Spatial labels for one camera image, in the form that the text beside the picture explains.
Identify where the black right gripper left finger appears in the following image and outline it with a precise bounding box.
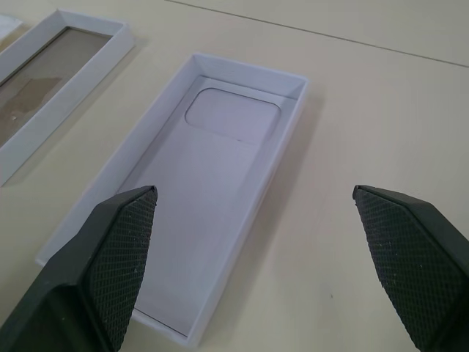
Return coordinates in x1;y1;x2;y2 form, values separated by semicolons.
0;185;159;352

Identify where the white box lid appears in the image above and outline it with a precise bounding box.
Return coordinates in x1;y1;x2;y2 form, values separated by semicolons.
0;10;132;187

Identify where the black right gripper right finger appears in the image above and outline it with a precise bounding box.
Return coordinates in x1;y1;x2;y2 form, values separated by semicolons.
352;184;469;352

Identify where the white phone box base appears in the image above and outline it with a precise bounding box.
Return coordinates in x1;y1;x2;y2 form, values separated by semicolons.
35;51;306;348

